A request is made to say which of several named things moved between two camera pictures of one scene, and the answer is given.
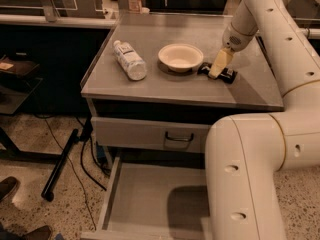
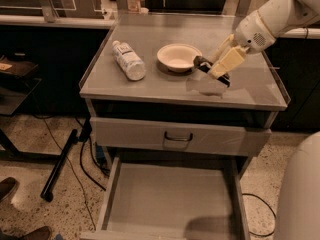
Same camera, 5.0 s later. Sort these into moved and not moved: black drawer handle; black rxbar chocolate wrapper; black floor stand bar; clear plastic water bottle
Moved: black rxbar chocolate wrapper
Not moved: black floor stand bar; black drawer handle; clear plastic water bottle
